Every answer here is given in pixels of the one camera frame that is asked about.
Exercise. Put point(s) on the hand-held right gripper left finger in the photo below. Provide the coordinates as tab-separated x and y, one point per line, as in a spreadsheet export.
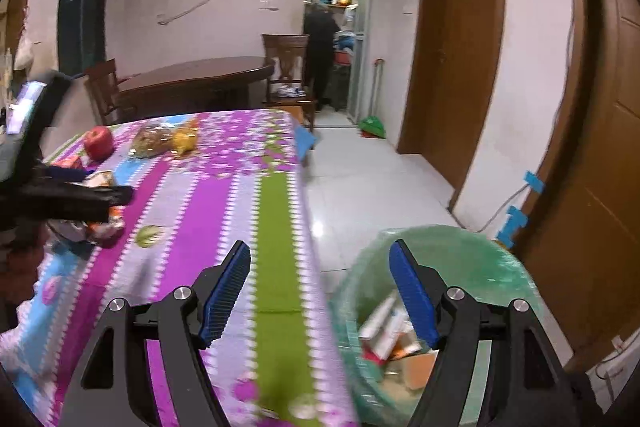
227	292

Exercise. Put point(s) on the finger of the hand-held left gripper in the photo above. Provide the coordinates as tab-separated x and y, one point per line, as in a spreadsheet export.
60	174
80	202

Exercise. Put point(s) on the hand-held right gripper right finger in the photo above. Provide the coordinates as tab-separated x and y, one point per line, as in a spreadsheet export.
412	292

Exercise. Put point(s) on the orange white carton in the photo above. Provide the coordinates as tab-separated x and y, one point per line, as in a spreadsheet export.
107	229

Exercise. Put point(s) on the long white red box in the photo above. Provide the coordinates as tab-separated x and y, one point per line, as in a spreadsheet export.
377	317

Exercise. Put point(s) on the white packet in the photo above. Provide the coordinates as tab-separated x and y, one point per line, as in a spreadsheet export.
395	339

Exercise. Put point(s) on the trash bin with green bag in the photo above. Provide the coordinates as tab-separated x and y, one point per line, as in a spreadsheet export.
470	257

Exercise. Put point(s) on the red carton box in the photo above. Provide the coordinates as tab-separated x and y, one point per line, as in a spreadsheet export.
69	162

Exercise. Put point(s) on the red apple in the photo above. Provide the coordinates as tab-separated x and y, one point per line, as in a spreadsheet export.
97	142

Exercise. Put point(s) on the white hanging plastic bag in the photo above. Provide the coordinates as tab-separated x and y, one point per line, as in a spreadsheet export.
23	52

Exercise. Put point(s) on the wooden chair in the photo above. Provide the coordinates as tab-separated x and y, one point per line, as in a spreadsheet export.
102	92
285	57

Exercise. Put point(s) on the blue tape piece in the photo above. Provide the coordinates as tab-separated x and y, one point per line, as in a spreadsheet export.
533	181
514	227

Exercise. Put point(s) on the yellow snack packet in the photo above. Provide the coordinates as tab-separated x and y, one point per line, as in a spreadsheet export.
184	139

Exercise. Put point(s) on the dark window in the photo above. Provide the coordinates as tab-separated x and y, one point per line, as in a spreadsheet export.
82	7

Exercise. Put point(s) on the green dustpan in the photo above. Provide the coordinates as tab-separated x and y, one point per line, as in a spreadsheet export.
372	128

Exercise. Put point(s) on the round dark wooden table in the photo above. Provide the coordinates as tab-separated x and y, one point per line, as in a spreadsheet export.
200	74

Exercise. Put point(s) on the white blue cloth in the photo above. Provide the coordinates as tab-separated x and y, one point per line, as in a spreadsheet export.
290	92

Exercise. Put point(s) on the brown wooden door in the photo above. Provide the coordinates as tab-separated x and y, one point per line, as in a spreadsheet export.
460	57
600	157

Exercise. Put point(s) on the red plastic basin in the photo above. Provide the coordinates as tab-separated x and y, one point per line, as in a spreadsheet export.
345	56

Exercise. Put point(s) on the glass sliding door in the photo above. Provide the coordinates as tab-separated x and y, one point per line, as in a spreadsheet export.
361	32

